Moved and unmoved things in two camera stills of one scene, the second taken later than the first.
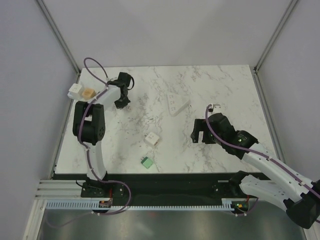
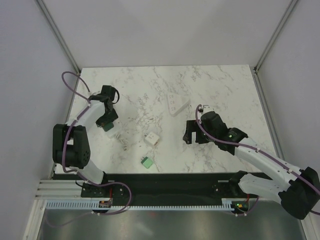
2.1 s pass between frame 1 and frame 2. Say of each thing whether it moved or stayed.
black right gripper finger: moved
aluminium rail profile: stayed
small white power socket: stayed
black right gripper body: stayed
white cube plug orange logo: stayed
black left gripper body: moved
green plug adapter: stayed
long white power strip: moved
